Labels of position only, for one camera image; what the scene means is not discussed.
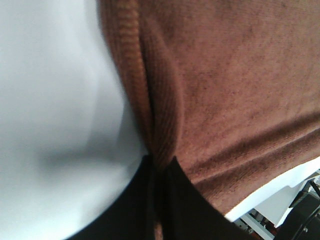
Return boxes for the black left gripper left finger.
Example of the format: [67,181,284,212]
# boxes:
[69,155,156,240]

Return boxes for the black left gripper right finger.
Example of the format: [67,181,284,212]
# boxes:
[159,157,248,240]

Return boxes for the brown towel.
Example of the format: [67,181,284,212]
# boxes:
[98,0,320,240]

